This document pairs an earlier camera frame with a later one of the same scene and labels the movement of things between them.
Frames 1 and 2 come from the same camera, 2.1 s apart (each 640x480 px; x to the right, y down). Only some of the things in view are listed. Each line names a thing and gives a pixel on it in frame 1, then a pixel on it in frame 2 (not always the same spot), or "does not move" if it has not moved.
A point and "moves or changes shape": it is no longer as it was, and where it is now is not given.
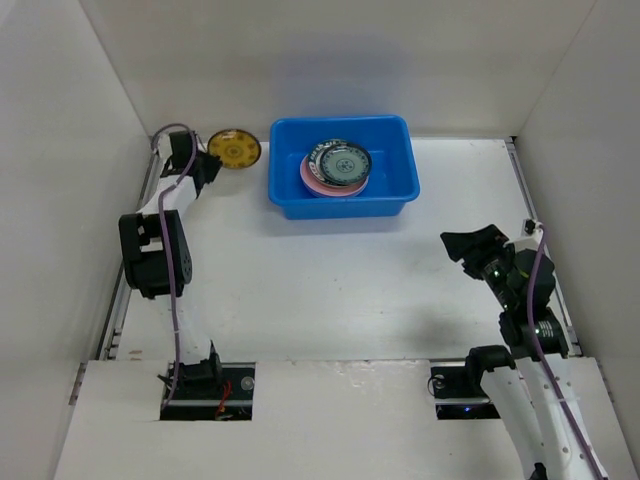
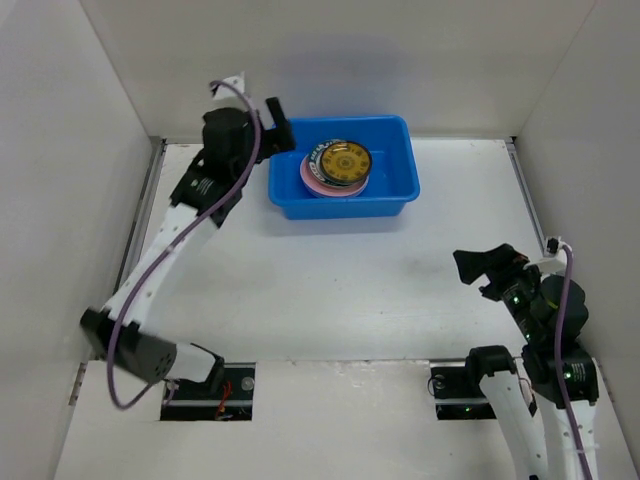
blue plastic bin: (392, 180) does not move
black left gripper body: (201, 159) to (246, 157)
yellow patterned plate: (236, 148) moves or changes shape
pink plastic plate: (320, 188) does not move
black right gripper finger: (464, 245) to (472, 265)
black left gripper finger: (213, 164) to (283, 135)
